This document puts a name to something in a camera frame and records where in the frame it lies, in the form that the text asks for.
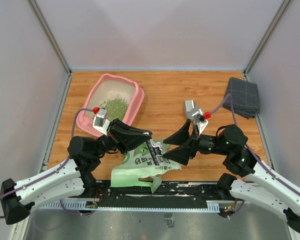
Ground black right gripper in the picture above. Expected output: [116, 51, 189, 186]
[162, 118, 230, 165]

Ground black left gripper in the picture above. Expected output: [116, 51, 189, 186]
[93, 118, 153, 157]

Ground white plastic bag clip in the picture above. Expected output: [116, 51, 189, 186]
[146, 140, 162, 166]

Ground green cat litter bag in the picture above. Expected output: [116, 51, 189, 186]
[111, 139, 181, 193]

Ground grey metal scoop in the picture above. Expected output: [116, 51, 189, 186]
[184, 100, 204, 122]

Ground pink litter box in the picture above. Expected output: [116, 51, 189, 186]
[83, 73, 145, 125]

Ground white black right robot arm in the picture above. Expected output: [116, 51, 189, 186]
[163, 119, 300, 233]

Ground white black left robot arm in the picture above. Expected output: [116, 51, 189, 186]
[0, 119, 152, 225]

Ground green cat litter pellets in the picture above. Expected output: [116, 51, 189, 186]
[99, 95, 129, 121]

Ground folded dark grey cloth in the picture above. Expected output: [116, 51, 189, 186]
[224, 77, 260, 119]

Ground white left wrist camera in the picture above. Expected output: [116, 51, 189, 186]
[92, 107, 111, 135]

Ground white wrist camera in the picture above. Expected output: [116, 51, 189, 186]
[193, 109, 211, 136]
[92, 107, 111, 135]

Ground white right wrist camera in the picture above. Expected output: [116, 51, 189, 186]
[193, 109, 211, 136]

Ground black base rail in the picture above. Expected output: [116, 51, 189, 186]
[79, 180, 235, 207]

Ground grey slotted cable duct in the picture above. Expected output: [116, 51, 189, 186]
[41, 199, 220, 213]

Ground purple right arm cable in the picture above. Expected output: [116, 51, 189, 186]
[209, 93, 300, 218]

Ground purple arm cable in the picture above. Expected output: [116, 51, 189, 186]
[0, 107, 95, 220]
[209, 93, 300, 218]

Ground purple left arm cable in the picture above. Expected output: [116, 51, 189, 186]
[0, 107, 95, 220]

